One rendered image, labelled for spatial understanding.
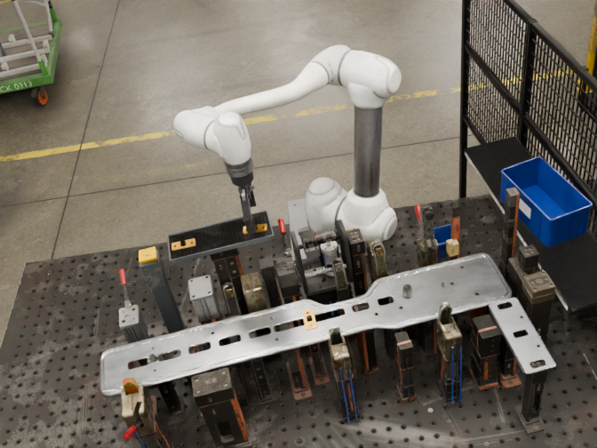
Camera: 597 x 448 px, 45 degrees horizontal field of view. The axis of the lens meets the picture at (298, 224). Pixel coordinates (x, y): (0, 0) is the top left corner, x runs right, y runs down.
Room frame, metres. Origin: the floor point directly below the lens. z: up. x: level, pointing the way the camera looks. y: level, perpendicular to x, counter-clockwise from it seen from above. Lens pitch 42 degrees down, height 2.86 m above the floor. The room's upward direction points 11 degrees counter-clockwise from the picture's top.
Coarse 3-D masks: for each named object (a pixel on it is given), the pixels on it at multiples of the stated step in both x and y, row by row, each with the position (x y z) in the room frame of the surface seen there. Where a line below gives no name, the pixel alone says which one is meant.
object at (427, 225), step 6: (420, 210) 1.79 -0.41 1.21; (426, 210) 1.78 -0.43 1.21; (432, 210) 1.78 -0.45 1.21; (426, 216) 1.75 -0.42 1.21; (432, 216) 1.75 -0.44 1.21; (426, 222) 1.78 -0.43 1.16; (432, 222) 1.77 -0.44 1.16; (426, 228) 1.77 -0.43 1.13; (432, 228) 1.76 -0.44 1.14; (426, 234) 1.77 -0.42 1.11; (432, 234) 1.76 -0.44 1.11; (432, 240) 1.76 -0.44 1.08; (426, 246) 1.75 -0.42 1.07; (432, 246) 1.76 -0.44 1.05
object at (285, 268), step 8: (288, 256) 1.82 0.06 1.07; (280, 264) 1.79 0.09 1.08; (288, 264) 1.78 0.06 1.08; (280, 272) 1.75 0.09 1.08; (288, 272) 1.74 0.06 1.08; (296, 272) 1.75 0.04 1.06; (280, 280) 1.74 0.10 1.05; (288, 280) 1.74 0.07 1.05; (296, 280) 1.74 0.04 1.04; (280, 288) 1.76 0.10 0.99; (288, 288) 1.74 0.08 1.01; (296, 288) 1.74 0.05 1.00; (288, 296) 1.74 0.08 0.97; (296, 296) 1.75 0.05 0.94; (296, 320) 1.74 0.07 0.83
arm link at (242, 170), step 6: (246, 162) 1.87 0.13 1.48; (228, 168) 1.87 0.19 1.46; (234, 168) 1.86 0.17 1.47; (240, 168) 1.86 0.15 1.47; (246, 168) 1.86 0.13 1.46; (252, 168) 1.88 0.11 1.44; (228, 174) 1.88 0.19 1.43; (234, 174) 1.86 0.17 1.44; (240, 174) 1.86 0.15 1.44; (246, 174) 1.86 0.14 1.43
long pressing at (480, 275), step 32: (480, 256) 1.72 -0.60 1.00; (384, 288) 1.66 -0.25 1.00; (416, 288) 1.63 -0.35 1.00; (448, 288) 1.61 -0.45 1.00; (480, 288) 1.58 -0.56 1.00; (224, 320) 1.65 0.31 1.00; (256, 320) 1.62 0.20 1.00; (288, 320) 1.60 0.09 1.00; (352, 320) 1.55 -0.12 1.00; (384, 320) 1.52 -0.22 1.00; (416, 320) 1.50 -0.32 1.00; (128, 352) 1.59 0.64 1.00; (160, 352) 1.56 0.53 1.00; (224, 352) 1.51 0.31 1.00; (256, 352) 1.49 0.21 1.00
